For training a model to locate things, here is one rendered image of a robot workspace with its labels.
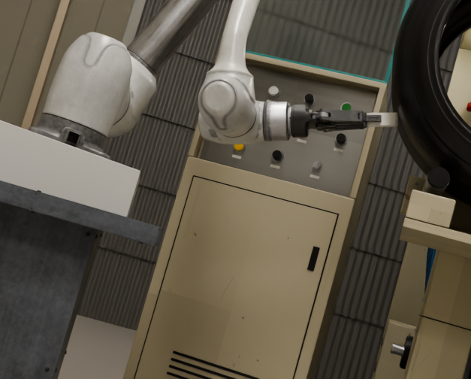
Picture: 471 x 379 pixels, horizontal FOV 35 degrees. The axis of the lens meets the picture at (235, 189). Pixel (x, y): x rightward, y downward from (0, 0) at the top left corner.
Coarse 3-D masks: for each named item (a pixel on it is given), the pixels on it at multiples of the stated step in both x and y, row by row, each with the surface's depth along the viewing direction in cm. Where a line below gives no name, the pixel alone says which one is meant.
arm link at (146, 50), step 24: (168, 0) 188; (192, 0) 186; (216, 0) 191; (168, 24) 186; (192, 24) 189; (144, 48) 185; (168, 48) 187; (144, 72) 184; (144, 96) 185; (120, 120) 180
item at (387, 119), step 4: (384, 116) 164; (388, 116) 164; (392, 116) 164; (396, 116) 164; (384, 120) 164; (388, 120) 164; (392, 120) 164; (396, 120) 164; (368, 124) 165; (372, 124) 165; (376, 124) 164; (380, 124) 164; (384, 124) 164; (388, 124) 164; (392, 124) 164; (396, 124) 164
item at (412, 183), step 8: (408, 184) 185; (416, 184) 184; (408, 192) 184; (408, 200) 184; (456, 200) 182; (456, 208) 181; (464, 208) 181; (456, 216) 181; (464, 216) 181; (456, 224) 181; (464, 224) 181
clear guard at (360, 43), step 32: (288, 0) 240; (320, 0) 238; (352, 0) 236; (384, 0) 234; (256, 32) 241; (288, 32) 239; (320, 32) 237; (352, 32) 235; (384, 32) 233; (320, 64) 235; (352, 64) 233; (384, 64) 231
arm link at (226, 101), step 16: (240, 0) 165; (256, 0) 168; (240, 16) 161; (224, 32) 159; (240, 32) 158; (224, 48) 156; (240, 48) 157; (224, 64) 155; (240, 64) 155; (208, 80) 150; (224, 80) 149; (240, 80) 152; (208, 96) 148; (224, 96) 148; (240, 96) 149; (208, 112) 149; (224, 112) 148; (240, 112) 150; (224, 128) 154; (240, 128) 156
